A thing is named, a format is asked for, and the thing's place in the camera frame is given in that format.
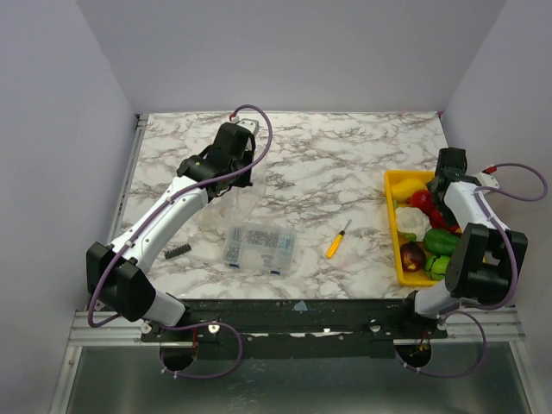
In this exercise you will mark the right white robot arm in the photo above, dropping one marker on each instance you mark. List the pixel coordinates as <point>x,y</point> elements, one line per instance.
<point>482,272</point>

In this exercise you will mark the red apple toy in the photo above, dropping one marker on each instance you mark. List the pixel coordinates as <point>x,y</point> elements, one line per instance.
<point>422,200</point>

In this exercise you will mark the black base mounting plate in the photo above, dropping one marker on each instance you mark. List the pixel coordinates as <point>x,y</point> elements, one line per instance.
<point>221,329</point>

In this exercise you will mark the clear screw organizer box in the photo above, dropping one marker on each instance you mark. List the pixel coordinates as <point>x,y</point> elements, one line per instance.
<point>260,248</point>

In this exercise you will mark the large green pepper toy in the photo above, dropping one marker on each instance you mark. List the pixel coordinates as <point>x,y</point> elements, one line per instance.
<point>438,241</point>

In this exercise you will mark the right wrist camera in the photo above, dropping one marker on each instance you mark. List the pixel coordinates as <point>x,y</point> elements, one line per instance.
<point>486,177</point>

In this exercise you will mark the dark purple onion toy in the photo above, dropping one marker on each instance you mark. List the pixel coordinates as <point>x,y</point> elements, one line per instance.
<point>412,257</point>

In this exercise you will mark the black toothed plastic part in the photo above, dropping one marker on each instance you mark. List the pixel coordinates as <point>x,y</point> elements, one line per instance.
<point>177,251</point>

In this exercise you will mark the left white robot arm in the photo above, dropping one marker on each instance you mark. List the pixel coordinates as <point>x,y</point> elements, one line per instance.
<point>117,272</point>

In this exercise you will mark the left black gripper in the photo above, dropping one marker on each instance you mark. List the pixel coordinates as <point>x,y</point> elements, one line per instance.
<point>245,181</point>

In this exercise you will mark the clear zip top bag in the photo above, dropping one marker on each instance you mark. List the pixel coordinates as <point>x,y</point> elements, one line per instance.
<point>239,203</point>

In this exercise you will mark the yellow handle screwdriver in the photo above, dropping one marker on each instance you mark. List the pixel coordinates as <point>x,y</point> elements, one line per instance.
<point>335,244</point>

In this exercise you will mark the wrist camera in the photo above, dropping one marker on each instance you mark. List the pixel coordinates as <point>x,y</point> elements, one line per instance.
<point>486,177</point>
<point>251,125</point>

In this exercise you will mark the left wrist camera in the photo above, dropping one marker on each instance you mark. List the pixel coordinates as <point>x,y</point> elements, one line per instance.
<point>251,125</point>

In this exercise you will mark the yellow plastic tray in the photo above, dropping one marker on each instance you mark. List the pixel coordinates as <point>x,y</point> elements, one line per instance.
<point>417,279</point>

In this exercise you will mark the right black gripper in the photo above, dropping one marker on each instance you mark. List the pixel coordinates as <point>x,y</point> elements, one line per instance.
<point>437,188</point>

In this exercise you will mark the red bell pepper toy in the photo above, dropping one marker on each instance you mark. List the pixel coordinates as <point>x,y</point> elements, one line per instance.
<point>437,221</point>

